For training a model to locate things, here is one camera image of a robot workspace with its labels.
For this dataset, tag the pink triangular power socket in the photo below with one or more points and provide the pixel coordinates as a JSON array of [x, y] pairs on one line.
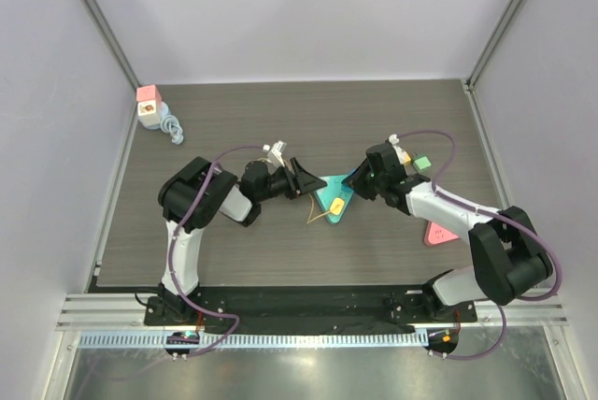
[[437, 235]]

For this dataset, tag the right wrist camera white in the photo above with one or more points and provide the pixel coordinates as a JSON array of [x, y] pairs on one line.
[[394, 141]]

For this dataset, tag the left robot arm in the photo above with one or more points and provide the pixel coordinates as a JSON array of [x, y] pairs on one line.
[[192, 198]]

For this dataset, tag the right aluminium frame post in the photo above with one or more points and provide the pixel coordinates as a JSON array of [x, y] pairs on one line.
[[510, 13]]

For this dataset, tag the teal triangular power socket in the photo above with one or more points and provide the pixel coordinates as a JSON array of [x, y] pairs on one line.
[[325, 196]]

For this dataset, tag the green usb charger plug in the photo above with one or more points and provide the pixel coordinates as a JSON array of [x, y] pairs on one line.
[[421, 163]]

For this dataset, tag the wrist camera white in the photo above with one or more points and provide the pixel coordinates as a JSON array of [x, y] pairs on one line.
[[394, 141], [274, 153]]

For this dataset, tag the pink white cube charger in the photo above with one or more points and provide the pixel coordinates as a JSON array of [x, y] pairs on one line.
[[149, 106]]

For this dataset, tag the orange charger plug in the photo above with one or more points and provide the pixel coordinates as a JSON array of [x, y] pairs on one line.
[[336, 207]]

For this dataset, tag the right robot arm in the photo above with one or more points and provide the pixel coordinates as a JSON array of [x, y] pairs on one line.
[[507, 256]]

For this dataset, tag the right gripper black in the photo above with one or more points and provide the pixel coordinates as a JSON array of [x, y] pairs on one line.
[[370, 182]]

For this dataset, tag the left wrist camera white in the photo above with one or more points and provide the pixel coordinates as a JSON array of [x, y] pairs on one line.
[[274, 153]]

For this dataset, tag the aluminium frame post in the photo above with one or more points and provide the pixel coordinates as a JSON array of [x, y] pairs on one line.
[[510, 13], [105, 31]]

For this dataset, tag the aluminium front rail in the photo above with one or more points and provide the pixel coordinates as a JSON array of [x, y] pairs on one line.
[[120, 311]]

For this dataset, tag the slotted cable duct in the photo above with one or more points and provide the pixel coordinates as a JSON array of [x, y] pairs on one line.
[[170, 340]]

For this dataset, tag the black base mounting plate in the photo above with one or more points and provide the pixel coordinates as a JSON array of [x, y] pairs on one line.
[[318, 310]]

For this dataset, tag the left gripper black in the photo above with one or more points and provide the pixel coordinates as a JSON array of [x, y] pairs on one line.
[[300, 181]]

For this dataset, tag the left aluminium frame post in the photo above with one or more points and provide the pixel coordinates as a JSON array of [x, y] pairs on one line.
[[105, 31]]

